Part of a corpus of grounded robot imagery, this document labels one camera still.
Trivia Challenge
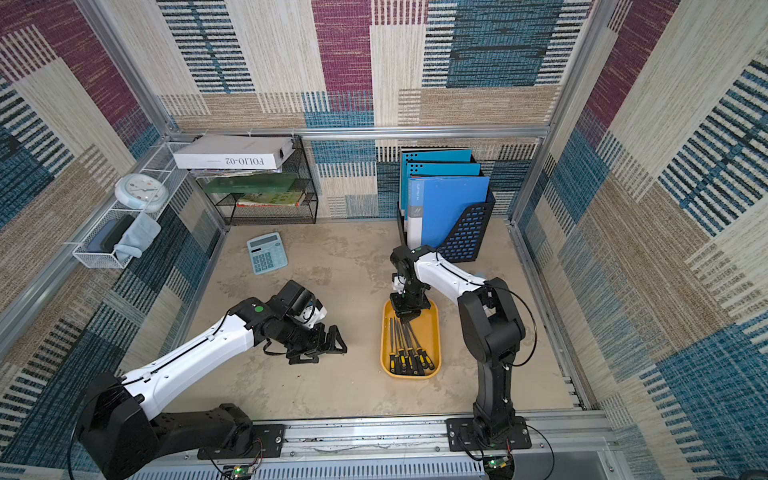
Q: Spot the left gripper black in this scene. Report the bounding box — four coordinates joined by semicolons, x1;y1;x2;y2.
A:
278;317;350;363

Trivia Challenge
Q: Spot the yellow plastic storage tray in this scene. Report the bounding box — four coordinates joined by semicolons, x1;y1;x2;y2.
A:
380;301;441;380

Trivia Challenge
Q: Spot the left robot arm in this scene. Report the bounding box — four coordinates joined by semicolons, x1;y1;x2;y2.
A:
72;280;347;479

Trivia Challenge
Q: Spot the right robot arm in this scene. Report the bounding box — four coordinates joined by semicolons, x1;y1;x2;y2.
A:
390;245;532;450

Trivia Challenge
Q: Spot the black mesh file holder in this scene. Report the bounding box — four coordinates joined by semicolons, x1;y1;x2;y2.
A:
400;190;495;263

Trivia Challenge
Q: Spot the white folio box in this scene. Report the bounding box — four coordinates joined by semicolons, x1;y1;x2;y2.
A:
173;135;295;170

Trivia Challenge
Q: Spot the light blue calculator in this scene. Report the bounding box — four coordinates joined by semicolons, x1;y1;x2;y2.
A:
246;232;288;275

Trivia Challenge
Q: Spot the front blue folder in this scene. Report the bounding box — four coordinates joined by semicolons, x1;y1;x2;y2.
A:
406;176;490;249

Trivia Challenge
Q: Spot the middle teal folder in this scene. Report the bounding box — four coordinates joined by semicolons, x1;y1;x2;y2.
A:
399;162;481;216

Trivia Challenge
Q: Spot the teal folder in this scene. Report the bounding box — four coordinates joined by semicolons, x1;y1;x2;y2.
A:
399;162;481;216
399;147;473;213

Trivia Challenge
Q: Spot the rear teal folder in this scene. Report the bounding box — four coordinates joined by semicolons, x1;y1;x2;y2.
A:
399;147;473;213

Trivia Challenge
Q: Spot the green book on shelf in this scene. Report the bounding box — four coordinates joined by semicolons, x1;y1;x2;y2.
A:
203;173;298;194

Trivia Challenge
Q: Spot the light blue cloth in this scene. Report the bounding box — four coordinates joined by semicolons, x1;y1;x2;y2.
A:
114;213;161;263

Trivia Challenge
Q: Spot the white round clock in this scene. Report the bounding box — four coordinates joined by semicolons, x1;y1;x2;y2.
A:
114;173;169;213

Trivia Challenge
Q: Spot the dark blue case in basket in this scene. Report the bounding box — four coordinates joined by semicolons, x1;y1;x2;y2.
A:
84;215;134;253

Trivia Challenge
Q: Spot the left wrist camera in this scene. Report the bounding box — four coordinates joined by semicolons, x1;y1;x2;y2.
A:
300;299;327;329

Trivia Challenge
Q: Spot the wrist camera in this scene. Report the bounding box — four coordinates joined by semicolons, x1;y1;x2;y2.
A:
392;273;405;294
300;299;327;329

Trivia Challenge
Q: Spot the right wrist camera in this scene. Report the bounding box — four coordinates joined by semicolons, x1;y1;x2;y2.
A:
392;273;405;294

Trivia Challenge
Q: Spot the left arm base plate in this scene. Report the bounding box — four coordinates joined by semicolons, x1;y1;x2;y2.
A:
197;423;286;460

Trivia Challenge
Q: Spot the aluminium front rail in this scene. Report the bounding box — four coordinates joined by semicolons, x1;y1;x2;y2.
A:
135;411;633;479

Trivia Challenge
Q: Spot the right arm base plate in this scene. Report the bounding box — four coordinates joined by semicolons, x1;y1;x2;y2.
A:
445;416;532;453

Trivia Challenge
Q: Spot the black wire desk shelf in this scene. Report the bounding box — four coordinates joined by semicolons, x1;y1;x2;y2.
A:
190;136;319;227

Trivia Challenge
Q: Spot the white wire wall basket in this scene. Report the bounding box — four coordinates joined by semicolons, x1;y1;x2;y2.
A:
73;142;187;269

